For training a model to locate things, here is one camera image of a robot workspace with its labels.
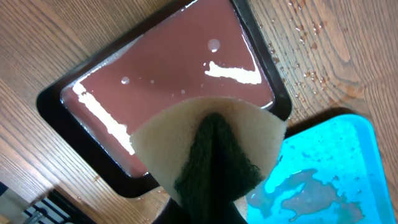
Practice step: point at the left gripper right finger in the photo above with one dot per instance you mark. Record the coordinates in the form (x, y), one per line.
(233, 216)

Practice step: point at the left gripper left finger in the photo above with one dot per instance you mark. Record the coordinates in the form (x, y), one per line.
(172, 213)

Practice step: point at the green scrubbing sponge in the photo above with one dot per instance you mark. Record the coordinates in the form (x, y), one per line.
(209, 152)

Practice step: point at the blue plastic tray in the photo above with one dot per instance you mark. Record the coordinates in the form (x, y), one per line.
(330, 173)

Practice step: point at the black tray with red water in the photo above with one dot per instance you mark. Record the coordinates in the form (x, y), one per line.
(185, 50)

